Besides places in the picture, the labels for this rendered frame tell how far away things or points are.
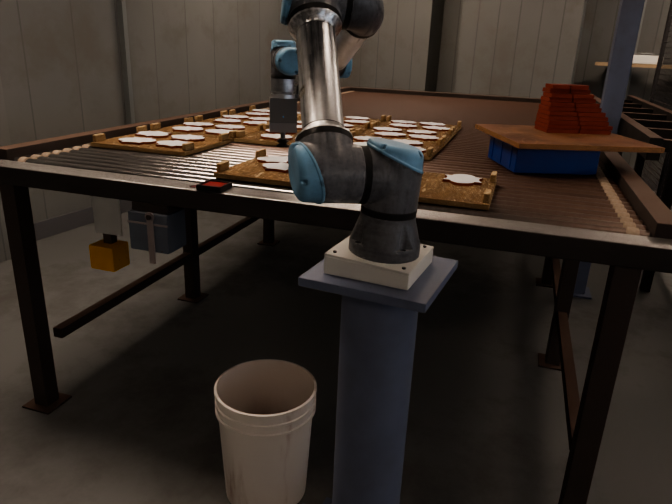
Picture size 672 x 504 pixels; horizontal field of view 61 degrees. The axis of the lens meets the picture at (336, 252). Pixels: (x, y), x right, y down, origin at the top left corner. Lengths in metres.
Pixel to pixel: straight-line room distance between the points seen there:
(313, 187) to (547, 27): 5.29
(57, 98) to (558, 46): 4.45
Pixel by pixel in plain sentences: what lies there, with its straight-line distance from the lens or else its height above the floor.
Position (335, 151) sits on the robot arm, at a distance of 1.09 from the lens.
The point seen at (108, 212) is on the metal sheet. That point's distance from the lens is 1.89.
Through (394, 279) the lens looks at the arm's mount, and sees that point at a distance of 1.13.
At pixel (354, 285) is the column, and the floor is 0.87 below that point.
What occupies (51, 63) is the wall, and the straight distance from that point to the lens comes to 4.37.
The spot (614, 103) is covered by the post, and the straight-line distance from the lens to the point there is 3.39.
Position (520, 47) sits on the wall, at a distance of 6.26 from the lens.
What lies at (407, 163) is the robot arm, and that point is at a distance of 1.11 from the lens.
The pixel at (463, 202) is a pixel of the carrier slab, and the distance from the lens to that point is 1.57.
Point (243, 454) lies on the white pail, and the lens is 1.72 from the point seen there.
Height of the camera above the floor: 1.31
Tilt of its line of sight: 20 degrees down
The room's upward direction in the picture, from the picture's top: 2 degrees clockwise
